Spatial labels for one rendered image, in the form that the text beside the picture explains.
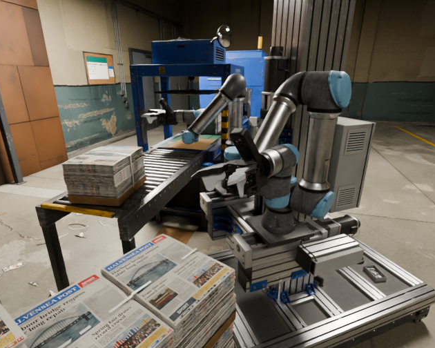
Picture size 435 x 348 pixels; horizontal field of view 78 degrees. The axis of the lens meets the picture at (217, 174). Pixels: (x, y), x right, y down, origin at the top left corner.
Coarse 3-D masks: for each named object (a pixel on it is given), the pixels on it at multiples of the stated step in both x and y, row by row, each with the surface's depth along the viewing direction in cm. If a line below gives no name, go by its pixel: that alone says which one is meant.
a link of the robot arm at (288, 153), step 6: (282, 144) 80; (288, 144) 81; (276, 150) 75; (282, 150) 76; (288, 150) 78; (294, 150) 79; (282, 156) 74; (288, 156) 76; (294, 156) 78; (282, 162) 74; (288, 162) 76; (294, 162) 80; (282, 168) 75; (288, 168) 78; (276, 174) 78; (282, 174) 78; (288, 174) 78
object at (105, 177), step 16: (80, 160) 141; (96, 160) 140; (112, 160) 140; (64, 176) 139; (80, 176) 138; (96, 176) 136; (112, 176) 135; (128, 176) 151; (80, 192) 141; (96, 192) 139; (112, 192) 138
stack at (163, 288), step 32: (128, 256) 98; (160, 256) 98; (192, 256) 98; (96, 288) 83; (128, 288) 83; (160, 288) 83; (192, 288) 83; (224, 288) 88; (32, 320) 72; (64, 320) 72; (96, 320) 72; (128, 320) 72; (160, 320) 72; (192, 320) 76; (224, 320) 92
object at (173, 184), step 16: (192, 160) 219; (208, 160) 253; (176, 176) 184; (160, 192) 161; (176, 192) 185; (144, 208) 144; (160, 208) 163; (128, 224) 131; (144, 224) 146; (128, 240) 132
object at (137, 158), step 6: (96, 150) 161; (102, 150) 161; (108, 150) 161; (114, 150) 160; (120, 150) 160; (126, 150) 160; (132, 150) 160; (138, 150) 162; (132, 156) 154; (138, 156) 162; (132, 162) 155; (138, 162) 162; (138, 168) 162; (144, 168) 171; (138, 174) 162; (144, 174) 172; (138, 180) 163
